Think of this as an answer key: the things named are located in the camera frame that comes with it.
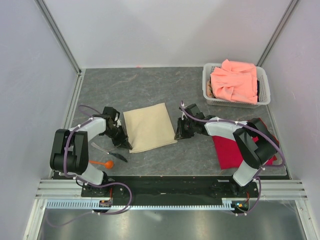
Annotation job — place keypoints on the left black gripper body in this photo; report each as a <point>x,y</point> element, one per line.
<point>117,134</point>

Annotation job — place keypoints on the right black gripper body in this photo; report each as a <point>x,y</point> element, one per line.
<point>187,126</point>

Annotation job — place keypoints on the beige cloth napkin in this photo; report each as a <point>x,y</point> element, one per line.
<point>149,128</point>

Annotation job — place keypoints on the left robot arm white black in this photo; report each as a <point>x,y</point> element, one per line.
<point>70,149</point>

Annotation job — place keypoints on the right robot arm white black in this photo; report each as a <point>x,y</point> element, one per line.
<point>214,126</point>

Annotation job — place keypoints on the red cloth napkin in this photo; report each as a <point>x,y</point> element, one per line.
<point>227,152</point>

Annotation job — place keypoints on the orange plastic spoon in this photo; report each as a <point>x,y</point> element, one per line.
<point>108,165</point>

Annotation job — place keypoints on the patterned cloth in basket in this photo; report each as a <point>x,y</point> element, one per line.
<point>209,90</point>

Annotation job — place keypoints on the salmon pink cloth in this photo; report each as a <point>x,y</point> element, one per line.
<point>235,81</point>

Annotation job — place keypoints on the white plastic basket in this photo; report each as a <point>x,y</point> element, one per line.
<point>265,94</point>

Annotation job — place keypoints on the dark cloth in basket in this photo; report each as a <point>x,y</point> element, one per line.
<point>258,90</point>

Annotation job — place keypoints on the black knife clear handle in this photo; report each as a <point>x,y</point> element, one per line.
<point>116,155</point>

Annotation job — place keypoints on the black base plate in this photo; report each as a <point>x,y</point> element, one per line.
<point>171,190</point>

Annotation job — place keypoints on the white slotted cable duct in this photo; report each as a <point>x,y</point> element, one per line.
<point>99,205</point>

